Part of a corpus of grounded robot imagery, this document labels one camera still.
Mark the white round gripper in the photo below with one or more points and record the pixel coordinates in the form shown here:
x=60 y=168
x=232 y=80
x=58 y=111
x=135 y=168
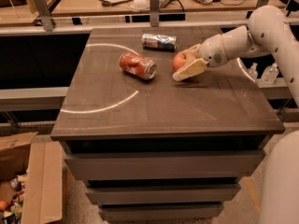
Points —
x=212 y=50

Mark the red apple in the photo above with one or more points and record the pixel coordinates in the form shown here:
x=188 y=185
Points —
x=181 y=59

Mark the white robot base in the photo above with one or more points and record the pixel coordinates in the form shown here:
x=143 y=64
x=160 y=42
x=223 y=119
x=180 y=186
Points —
x=280 y=191

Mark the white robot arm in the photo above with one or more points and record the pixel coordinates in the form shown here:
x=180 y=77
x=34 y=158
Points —
x=267 y=32

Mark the blue silver energy drink can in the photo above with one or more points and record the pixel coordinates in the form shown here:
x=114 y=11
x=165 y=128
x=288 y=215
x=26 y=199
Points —
x=159 y=42

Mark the crushed orange soda can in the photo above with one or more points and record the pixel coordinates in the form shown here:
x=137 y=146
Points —
x=138 y=65

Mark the clear plastic bottle left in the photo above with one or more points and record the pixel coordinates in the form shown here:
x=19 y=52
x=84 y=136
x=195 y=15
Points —
x=253 y=73

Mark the clear plastic bottle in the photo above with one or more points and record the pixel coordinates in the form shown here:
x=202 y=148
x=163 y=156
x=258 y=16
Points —
x=270 y=74
x=253 y=73

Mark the clear plastic bottle right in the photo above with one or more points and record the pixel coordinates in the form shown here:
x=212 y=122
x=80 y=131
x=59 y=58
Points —
x=270 y=74

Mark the grey drawer cabinet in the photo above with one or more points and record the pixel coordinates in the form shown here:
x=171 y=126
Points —
x=158 y=149

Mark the open cardboard box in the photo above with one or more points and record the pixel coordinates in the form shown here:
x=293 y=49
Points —
x=42 y=165

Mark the metal bracket middle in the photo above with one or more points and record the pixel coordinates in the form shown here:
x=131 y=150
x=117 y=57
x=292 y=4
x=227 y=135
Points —
x=154 y=13

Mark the metal bracket left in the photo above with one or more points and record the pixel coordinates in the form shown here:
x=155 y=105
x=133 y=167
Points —
x=44 y=14

